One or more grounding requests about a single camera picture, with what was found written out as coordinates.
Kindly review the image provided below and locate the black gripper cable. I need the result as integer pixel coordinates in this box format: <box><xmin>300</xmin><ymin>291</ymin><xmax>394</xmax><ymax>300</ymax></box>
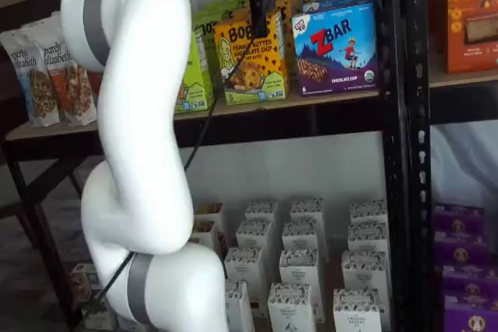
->
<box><xmin>91</xmin><ymin>0</ymin><xmax>258</xmax><ymax>308</ymax></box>

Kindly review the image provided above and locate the white granola bag orange label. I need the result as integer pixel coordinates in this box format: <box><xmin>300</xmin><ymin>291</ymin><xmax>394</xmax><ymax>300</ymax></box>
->
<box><xmin>23</xmin><ymin>22</ymin><xmax>97</xmax><ymax>128</ymax></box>

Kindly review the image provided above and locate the purple snack box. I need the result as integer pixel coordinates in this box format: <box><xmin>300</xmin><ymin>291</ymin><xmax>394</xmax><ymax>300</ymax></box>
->
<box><xmin>433</xmin><ymin>203</ymin><xmax>486</xmax><ymax>234</ymax></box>
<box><xmin>442</xmin><ymin>264</ymin><xmax>498</xmax><ymax>299</ymax></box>
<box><xmin>433</xmin><ymin>230</ymin><xmax>492</xmax><ymax>267</ymax></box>
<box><xmin>443</xmin><ymin>295</ymin><xmax>498</xmax><ymax>332</ymax></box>

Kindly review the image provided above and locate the white granola box blue band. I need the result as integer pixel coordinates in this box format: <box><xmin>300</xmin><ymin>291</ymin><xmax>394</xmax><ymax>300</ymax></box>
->
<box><xmin>82</xmin><ymin>300</ymin><xmax>117</xmax><ymax>332</ymax></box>

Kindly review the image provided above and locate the white fabric sheet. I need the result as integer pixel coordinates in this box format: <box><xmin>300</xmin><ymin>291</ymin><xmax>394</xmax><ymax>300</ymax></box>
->
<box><xmin>430</xmin><ymin>124</ymin><xmax>498</xmax><ymax>208</ymax></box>

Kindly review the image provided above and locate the black metal shelf rack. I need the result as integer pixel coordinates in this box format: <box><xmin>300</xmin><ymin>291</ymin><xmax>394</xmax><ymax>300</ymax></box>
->
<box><xmin>402</xmin><ymin>0</ymin><xmax>498</xmax><ymax>332</ymax></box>
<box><xmin>0</xmin><ymin>0</ymin><xmax>405</xmax><ymax>332</ymax></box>

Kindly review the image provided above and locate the large orange cereal box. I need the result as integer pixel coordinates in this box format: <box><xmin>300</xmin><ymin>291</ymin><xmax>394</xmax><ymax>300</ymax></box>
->
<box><xmin>446</xmin><ymin>0</ymin><xmax>498</xmax><ymax>75</ymax></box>

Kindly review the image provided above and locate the white granola box yellow band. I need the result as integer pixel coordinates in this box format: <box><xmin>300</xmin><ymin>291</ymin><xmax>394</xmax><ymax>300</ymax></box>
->
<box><xmin>194</xmin><ymin>202</ymin><xmax>226</xmax><ymax>232</ymax></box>
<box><xmin>189</xmin><ymin>221</ymin><xmax>218</xmax><ymax>250</ymax></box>

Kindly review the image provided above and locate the white patterned carton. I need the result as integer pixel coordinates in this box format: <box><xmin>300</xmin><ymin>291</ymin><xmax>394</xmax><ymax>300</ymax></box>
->
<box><xmin>349</xmin><ymin>199</ymin><xmax>389</xmax><ymax>228</ymax></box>
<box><xmin>290</xmin><ymin>197</ymin><xmax>324</xmax><ymax>228</ymax></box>
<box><xmin>224</xmin><ymin>280</ymin><xmax>256</xmax><ymax>332</ymax></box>
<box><xmin>333</xmin><ymin>288</ymin><xmax>384</xmax><ymax>332</ymax></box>
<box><xmin>347</xmin><ymin>222</ymin><xmax>390</xmax><ymax>255</ymax></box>
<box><xmin>267</xmin><ymin>283</ymin><xmax>317</xmax><ymax>332</ymax></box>
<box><xmin>236</xmin><ymin>219</ymin><xmax>273</xmax><ymax>255</ymax></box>
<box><xmin>244</xmin><ymin>199</ymin><xmax>278</xmax><ymax>228</ymax></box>
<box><xmin>282</xmin><ymin>221</ymin><xmax>321</xmax><ymax>255</ymax></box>
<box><xmin>224</xmin><ymin>246</ymin><xmax>268</xmax><ymax>290</ymax></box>
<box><xmin>342</xmin><ymin>250</ymin><xmax>390</xmax><ymax>292</ymax></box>
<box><xmin>279</xmin><ymin>249</ymin><xmax>323</xmax><ymax>290</ymax></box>

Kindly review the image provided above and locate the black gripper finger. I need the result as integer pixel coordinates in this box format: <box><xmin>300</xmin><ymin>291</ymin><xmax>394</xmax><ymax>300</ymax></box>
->
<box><xmin>244</xmin><ymin>0</ymin><xmax>272</xmax><ymax>38</ymax></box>

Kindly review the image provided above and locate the white granola bag blue label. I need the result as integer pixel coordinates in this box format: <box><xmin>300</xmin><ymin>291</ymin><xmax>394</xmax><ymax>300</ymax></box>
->
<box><xmin>0</xmin><ymin>30</ymin><xmax>62</xmax><ymax>128</ymax></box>

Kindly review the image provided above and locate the green Bobo's snack box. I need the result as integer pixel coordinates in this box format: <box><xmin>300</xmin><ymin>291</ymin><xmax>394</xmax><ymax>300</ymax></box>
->
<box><xmin>202</xmin><ymin>0</ymin><xmax>251</xmax><ymax>15</ymax></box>
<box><xmin>173</xmin><ymin>32</ymin><xmax>216</xmax><ymax>115</ymax></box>
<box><xmin>191</xmin><ymin>8</ymin><xmax>234</xmax><ymax>37</ymax></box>

